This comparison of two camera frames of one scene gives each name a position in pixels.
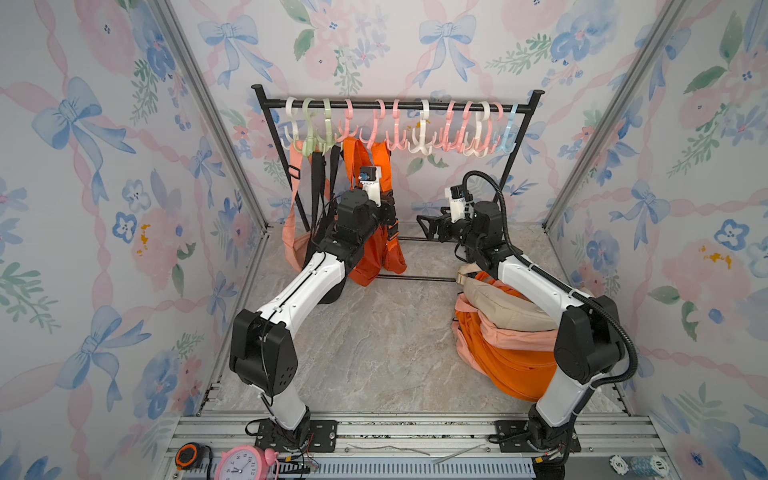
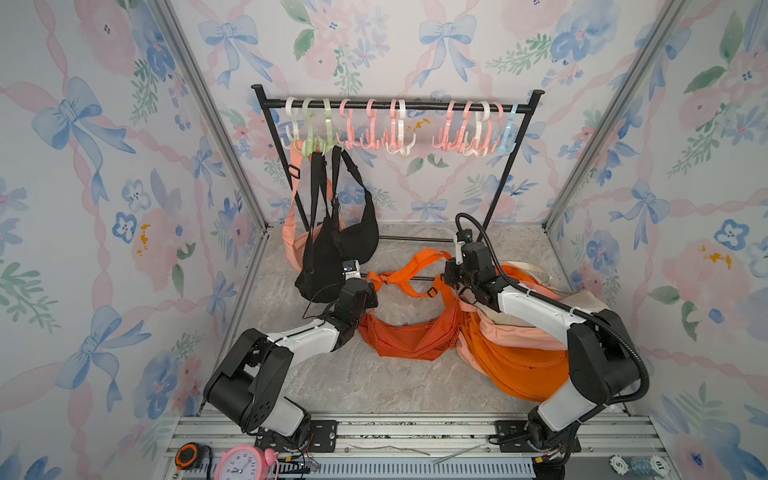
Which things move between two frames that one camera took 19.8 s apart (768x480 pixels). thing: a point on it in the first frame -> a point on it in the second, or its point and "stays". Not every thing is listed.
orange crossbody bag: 384,252 -> 426,341
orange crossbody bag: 521,371 stays
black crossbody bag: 325,205 stays
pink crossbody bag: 545,340 stays
